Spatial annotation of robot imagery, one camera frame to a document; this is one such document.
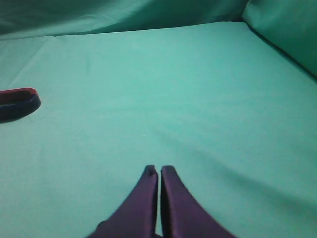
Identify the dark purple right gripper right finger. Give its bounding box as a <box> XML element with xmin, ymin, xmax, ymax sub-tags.
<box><xmin>160</xmin><ymin>166</ymin><xmax>234</xmax><ymax>238</ymax></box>

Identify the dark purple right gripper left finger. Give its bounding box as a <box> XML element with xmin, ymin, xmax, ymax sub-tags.
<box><xmin>89</xmin><ymin>165</ymin><xmax>159</xmax><ymax>238</ymax></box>

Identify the red and blue oval magnet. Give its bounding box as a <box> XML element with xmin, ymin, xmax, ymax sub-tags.
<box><xmin>0</xmin><ymin>88</ymin><xmax>41</xmax><ymax>123</ymax></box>

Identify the green cloth backdrop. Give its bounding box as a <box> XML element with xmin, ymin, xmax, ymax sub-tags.
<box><xmin>0</xmin><ymin>0</ymin><xmax>317</xmax><ymax>238</ymax></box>

